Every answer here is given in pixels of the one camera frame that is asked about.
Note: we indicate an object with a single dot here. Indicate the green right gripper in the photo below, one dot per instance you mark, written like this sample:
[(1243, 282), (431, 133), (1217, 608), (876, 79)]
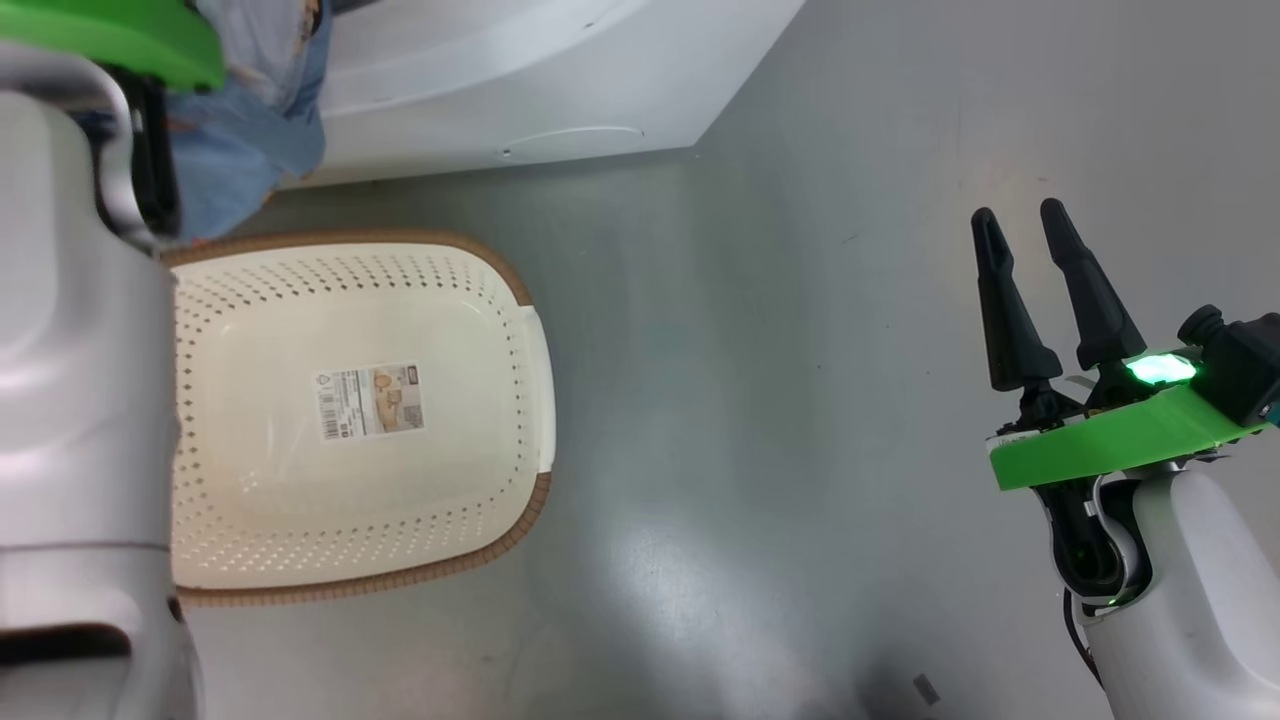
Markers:
[(1110, 445)]

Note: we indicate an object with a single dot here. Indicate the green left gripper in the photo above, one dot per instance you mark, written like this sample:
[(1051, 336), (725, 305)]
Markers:
[(110, 30)]

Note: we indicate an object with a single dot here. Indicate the blue cartoon print garment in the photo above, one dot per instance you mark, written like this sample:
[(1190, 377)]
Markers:
[(240, 150)]

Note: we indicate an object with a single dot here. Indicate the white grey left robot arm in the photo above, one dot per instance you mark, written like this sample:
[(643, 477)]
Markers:
[(70, 350)]

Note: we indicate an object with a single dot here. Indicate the white front-load washing machine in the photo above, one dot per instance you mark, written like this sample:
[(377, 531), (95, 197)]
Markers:
[(520, 90)]

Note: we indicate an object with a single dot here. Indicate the small grey floor marker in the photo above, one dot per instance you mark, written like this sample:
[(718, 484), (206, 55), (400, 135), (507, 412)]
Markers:
[(926, 690)]

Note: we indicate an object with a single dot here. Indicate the paper basket label sticker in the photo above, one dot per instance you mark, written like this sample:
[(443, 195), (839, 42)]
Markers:
[(370, 402)]

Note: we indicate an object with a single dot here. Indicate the round white filter cover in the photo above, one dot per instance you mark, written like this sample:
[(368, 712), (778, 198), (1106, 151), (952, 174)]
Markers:
[(570, 143)]

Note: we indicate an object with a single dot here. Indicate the white basket with brown rim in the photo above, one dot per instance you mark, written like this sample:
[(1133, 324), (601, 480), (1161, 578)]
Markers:
[(300, 500)]

